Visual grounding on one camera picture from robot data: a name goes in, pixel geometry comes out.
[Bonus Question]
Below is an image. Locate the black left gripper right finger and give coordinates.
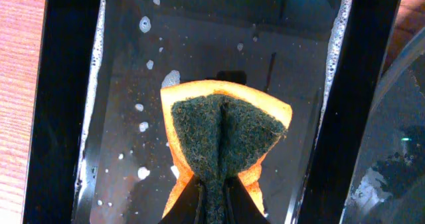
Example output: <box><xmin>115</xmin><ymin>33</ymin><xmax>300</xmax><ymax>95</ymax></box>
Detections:
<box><xmin>224</xmin><ymin>177</ymin><xmax>269</xmax><ymax>224</ymax></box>

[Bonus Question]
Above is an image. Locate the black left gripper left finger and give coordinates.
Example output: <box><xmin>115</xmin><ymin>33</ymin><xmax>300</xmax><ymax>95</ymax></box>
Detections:
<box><xmin>158</xmin><ymin>176</ymin><xmax>205</xmax><ymax>224</ymax></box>

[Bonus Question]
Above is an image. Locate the green and orange sponge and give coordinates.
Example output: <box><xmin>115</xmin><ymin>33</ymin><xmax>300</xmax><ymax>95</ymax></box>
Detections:
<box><xmin>161</xmin><ymin>80</ymin><xmax>292</xmax><ymax>223</ymax></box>

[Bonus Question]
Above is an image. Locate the black rectangular water tray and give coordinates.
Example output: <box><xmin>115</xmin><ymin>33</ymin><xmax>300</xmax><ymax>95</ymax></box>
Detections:
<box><xmin>23</xmin><ymin>0</ymin><xmax>400</xmax><ymax>223</ymax></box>

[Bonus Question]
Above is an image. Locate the round black serving tray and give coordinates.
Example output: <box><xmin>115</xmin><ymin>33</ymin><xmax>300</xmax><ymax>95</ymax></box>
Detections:
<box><xmin>340</xmin><ymin>30</ymin><xmax>424</xmax><ymax>223</ymax></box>

